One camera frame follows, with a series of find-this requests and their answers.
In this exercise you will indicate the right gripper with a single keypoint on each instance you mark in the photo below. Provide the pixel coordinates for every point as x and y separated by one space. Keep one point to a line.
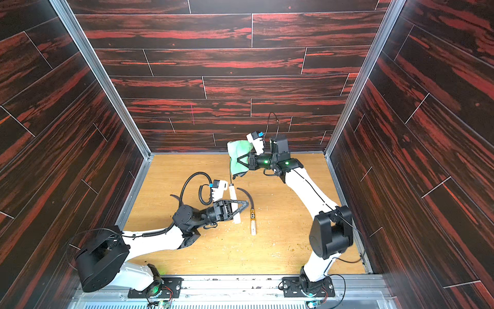
252 160

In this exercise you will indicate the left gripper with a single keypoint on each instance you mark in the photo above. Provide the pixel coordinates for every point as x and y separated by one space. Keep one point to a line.
221 212

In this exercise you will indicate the green and black rag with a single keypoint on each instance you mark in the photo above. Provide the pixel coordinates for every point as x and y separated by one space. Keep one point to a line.
239 157

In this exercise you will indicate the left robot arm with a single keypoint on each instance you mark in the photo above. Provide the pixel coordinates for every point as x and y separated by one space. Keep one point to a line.
105 260

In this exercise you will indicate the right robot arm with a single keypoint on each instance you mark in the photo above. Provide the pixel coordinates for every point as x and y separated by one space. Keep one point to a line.
331 233

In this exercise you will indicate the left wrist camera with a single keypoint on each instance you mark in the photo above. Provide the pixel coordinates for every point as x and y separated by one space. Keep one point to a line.
218 187

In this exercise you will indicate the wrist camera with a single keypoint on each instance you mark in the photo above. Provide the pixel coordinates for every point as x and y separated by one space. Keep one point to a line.
256 138
218 187

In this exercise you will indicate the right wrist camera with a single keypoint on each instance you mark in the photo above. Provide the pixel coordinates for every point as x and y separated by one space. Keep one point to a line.
256 138

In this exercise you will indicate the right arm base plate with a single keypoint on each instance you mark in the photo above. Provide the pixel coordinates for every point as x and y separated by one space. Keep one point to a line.
299 286

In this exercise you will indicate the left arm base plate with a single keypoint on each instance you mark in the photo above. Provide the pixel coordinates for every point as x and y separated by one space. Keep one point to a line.
166 288

